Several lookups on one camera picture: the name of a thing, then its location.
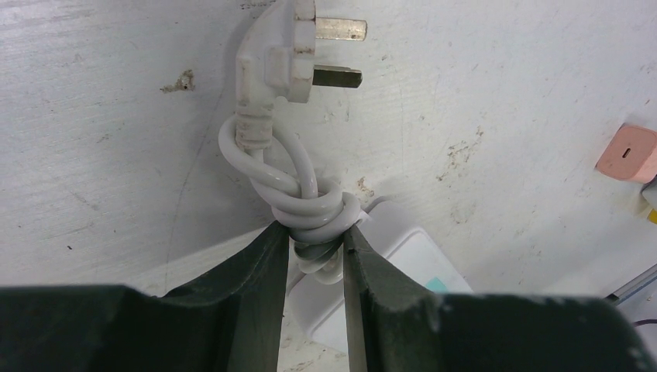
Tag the black power adapter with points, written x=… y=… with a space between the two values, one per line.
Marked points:
x=649 y=193

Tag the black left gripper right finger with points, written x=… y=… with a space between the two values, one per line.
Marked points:
x=495 y=332

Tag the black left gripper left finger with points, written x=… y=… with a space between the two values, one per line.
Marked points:
x=227 y=319

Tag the salmon cube plug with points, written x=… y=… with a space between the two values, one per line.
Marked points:
x=630 y=155

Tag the white long power strip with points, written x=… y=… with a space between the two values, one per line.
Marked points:
x=391 y=259

